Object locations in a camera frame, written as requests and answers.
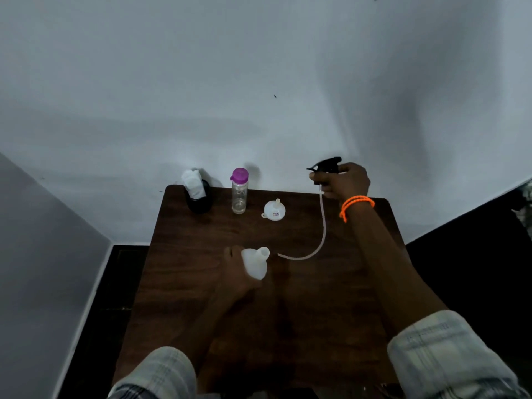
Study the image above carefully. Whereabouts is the white baseboard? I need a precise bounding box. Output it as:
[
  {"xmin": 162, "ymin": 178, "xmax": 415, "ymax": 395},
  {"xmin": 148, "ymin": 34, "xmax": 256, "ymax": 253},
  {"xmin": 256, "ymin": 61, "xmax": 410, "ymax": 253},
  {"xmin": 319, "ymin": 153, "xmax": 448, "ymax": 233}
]
[{"xmin": 52, "ymin": 244, "xmax": 115, "ymax": 399}]

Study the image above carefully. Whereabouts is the dark wooden table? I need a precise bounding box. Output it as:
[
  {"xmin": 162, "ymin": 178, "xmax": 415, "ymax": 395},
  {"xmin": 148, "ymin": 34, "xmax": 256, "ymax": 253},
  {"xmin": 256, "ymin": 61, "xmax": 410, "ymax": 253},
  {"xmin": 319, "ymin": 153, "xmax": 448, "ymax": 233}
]
[{"xmin": 112, "ymin": 185, "xmax": 410, "ymax": 389}]

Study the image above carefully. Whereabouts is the person's left forearm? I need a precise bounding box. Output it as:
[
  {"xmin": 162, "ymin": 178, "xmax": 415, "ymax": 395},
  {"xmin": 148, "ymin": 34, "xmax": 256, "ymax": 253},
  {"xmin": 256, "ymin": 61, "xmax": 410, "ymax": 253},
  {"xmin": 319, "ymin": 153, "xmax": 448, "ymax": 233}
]
[{"xmin": 174, "ymin": 293, "xmax": 252, "ymax": 370}]

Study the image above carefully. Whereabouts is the person's right hand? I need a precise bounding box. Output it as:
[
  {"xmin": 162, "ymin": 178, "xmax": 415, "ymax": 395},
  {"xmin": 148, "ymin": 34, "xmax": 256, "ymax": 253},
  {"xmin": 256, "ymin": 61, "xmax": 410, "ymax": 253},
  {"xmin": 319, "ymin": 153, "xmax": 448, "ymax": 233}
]
[{"xmin": 309, "ymin": 162, "xmax": 371, "ymax": 201}]

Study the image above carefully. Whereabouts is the white plastic funnel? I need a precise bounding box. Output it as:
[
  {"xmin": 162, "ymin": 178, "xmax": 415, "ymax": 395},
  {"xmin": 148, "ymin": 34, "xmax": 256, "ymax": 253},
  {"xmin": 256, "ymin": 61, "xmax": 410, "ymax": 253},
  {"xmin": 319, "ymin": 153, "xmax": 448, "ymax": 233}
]
[{"xmin": 261, "ymin": 198, "xmax": 287, "ymax": 222}]

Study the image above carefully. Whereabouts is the person's right forearm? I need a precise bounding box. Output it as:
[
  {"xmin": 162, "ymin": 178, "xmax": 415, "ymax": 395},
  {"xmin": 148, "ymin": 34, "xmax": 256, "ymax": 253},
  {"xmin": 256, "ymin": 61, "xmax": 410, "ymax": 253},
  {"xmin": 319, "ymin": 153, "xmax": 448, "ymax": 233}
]
[{"xmin": 344, "ymin": 201, "xmax": 449, "ymax": 334}]

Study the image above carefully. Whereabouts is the person's left plaid sleeve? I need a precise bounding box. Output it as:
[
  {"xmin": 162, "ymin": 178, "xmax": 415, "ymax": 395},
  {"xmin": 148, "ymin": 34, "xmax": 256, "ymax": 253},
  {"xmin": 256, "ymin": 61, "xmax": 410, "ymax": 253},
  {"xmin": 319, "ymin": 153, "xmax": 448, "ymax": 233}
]
[{"xmin": 107, "ymin": 346, "xmax": 198, "ymax": 399}]

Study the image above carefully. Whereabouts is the clear bottle with purple cap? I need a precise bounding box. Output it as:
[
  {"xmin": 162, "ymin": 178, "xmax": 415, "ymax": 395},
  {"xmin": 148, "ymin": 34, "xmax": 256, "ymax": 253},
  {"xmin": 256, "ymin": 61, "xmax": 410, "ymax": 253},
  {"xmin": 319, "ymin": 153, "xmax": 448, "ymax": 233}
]
[{"xmin": 231, "ymin": 181, "xmax": 249, "ymax": 216}]

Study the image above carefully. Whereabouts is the person's plaid sleeve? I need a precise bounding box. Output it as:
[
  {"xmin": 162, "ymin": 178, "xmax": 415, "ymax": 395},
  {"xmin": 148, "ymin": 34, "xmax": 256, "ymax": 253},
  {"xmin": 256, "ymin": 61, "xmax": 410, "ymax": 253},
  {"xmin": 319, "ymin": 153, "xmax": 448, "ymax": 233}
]
[
  {"xmin": 387, "ymin": 310, "xmax": 531, "ymax": 399},
  {"xmin": 107, "ymin": 346, "xmax": 198, "ymax": 399}
]

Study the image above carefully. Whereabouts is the orange bead bracelet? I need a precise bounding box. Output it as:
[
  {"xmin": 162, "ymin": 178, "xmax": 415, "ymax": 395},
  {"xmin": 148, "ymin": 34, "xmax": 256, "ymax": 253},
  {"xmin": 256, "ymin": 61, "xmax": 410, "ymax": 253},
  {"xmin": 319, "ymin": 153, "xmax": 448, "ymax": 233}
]
[{"xmin": 339, "ymin": 195, "xmax": 376, "ymax": 224}]

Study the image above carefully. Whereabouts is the black round holder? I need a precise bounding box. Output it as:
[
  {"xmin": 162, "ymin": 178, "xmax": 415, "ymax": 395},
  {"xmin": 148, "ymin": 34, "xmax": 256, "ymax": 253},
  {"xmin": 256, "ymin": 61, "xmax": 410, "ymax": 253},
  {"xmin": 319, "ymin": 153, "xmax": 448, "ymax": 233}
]
[{"xmin": 186, "ymin": 180, "xmax": 213, "ymax": 214}]

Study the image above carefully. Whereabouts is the black spray head with tube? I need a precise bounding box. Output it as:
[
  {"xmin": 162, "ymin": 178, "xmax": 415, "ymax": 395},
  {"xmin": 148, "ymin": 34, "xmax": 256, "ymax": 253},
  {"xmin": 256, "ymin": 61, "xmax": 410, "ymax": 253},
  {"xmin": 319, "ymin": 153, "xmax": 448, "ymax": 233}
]
[{"xmin": 277, "ymin": 156, "xmax": 343, "ymax": 261}]

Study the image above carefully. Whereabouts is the white folded tissue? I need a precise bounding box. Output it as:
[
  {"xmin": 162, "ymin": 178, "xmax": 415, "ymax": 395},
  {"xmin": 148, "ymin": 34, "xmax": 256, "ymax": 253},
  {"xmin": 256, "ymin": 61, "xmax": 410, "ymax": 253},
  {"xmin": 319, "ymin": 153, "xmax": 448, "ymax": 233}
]
[{"xmin": 181, "ymin": 168, "xmax": 207, "ymax": 200}]

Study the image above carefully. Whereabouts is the person's right plaid sleeve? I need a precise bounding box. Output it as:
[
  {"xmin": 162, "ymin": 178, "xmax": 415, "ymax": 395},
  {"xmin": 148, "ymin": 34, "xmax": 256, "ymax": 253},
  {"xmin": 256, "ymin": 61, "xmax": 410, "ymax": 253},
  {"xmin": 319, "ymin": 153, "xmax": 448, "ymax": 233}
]
[{"xmin": 387, "ymin": 310, "xmax": 531, "ymax": 399}]

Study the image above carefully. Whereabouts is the person's left hand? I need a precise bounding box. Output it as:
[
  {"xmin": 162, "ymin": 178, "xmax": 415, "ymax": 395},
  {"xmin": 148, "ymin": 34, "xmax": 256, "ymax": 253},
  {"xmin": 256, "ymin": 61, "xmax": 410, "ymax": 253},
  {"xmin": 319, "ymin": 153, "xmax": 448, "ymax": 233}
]
[{"xmin": 222, "ymin": 245, "xmax": 263, "ymax": 303}]

